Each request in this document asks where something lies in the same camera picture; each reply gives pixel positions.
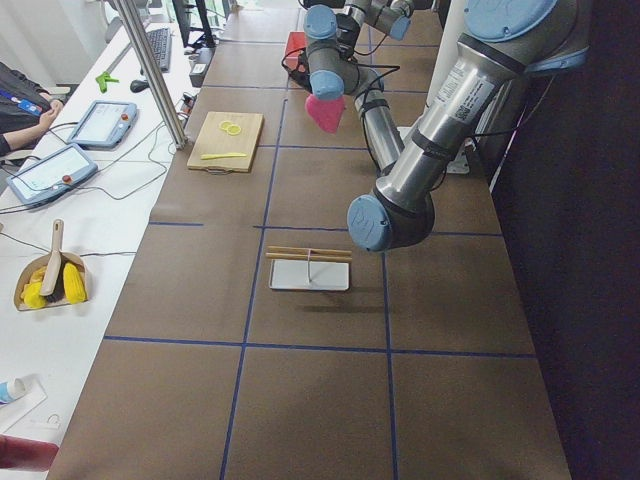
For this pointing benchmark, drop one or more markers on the magenta cleaning cloth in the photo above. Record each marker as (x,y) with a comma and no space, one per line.
(326,114)

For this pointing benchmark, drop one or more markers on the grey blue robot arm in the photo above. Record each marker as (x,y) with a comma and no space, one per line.
(499,41)

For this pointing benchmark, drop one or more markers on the white towel rack stand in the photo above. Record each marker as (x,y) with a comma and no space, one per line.
(309,269)

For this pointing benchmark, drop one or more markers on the yellow plastic knife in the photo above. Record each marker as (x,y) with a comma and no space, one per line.
(207,157)

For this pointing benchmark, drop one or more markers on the bamboo cutting board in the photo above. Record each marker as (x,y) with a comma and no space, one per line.
(211,139)

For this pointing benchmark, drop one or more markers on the lemon slice front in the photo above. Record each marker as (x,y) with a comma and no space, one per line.
(234,130)

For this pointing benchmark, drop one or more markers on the pink plastic bin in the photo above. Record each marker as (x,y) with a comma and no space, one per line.
(296,42)

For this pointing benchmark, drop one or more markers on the black power strip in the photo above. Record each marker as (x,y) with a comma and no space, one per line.
(200,63)

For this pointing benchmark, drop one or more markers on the upper teach pendant tablet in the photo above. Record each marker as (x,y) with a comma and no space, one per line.
(104,125)

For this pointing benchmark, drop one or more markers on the teach pendant tablet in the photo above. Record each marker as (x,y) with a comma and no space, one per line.
(53,176)
(104,125)

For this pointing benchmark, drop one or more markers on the yellow toy corn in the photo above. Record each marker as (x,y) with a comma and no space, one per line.
(74,288)

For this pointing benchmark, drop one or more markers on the black keyboard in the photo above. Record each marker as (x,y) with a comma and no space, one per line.
(160,41)

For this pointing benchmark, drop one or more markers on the lower teach pendant tablet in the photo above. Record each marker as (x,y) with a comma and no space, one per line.
(53,176)

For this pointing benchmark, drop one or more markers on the green plastic clamp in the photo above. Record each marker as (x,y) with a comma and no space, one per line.
(104,80)

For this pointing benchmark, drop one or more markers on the beige hand brush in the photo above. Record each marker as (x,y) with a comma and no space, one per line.
(52,285)

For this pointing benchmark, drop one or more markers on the beige dustpan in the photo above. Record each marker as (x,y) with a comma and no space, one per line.
(27,295)

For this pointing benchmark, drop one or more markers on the seated person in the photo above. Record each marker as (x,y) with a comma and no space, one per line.
(28,111)

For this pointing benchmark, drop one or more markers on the white blue paper roll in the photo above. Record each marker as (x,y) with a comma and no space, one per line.
(12,390)

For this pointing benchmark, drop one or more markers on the dark red object corner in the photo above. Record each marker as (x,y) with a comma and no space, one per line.
(27,455)

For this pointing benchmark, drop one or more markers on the white camera pole mount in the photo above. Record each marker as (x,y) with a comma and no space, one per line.
(445,60)

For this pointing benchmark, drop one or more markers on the aluminium frame post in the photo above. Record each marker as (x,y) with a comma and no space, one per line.
(137,35)

